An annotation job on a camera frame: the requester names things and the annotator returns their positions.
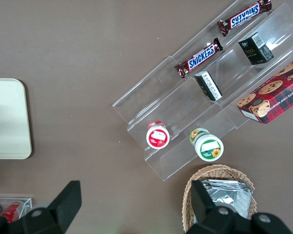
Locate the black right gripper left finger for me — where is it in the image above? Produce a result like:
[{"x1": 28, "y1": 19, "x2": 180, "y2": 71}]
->
[{"x1": 21, "y1": 180, "x2": 83, "y2": 234}]

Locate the clear acrylic bottle rack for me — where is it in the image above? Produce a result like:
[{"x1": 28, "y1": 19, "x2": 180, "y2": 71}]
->
[{"x1": 0, "y1": 196, "x2": 33, "y2": 221}]

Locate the green lid yogurt cup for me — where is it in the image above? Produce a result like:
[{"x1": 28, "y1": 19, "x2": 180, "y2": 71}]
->
[{"x1": 190, "y1": 128, "x2": 225, "y2": 162}]

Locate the red plaid cookie box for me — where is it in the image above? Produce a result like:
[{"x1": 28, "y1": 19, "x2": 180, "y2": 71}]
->
[{"x1": 236, "y1": 54, "x2": 293, "y2": 125}]

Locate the beige plastic tray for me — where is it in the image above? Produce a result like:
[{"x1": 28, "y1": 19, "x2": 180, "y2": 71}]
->
[{"x1": 0, "y1": 78, "x2": 33, "y2": 160}]

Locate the clear acrylic stepped shelf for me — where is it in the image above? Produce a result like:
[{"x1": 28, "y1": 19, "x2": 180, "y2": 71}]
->
[{"x1": 112, "y1": 1, "x2": 293, "y2": 182}]

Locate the small black box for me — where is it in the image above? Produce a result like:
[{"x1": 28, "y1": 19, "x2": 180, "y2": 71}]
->
[
  {"x1": 193, "y1": 71, "x2": 224, "y2": 102},
  {"x1": 237, "y1": 32, "x2": 275, "y2": 66}
]

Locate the Snickers chocolate bar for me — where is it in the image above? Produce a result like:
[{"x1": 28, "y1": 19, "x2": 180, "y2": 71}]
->
[
  {"x1": 217, "y1": 0, "x2": 272, "y2": 38},
  {"x1": 174, "y1": 37, "x2": 224, "y2": 80}
]

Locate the light tan wicker basket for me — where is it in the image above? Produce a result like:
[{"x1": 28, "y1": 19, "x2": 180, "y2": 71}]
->
[{"x1": 181, "y1": 164, "x2": 258, "y2": 234}]

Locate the stack of foil trays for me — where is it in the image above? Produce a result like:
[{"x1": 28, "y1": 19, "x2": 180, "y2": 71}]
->
[{"x1": 197, "y1": 178, "x2": 253, "y2": 220}]

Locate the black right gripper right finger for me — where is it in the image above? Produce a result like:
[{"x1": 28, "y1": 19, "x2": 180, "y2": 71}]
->
[{"x1": 187, "y1": 179, "x2": 236, "y2": 234}]

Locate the red lid yogurt cup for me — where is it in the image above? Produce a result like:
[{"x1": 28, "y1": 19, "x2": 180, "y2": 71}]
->
[{"x1": 146, "y1": 120, "x2": 171, "y2": 149}]

